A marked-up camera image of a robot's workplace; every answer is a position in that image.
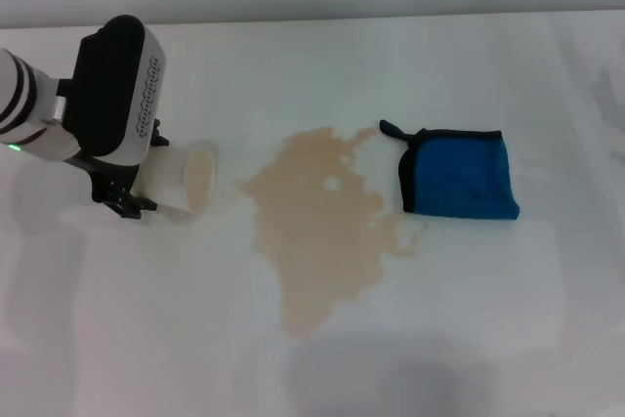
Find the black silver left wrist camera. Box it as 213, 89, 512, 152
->
58, 15, 170, 167

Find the brown water stain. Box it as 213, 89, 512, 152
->
235, 126, 431, 340

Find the white paper cup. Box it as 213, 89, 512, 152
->
130, 138, 219, 219

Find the blue rag with black trim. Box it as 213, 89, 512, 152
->
379, 118, 521, 222

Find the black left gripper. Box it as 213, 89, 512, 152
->
65, 117, 173, 221

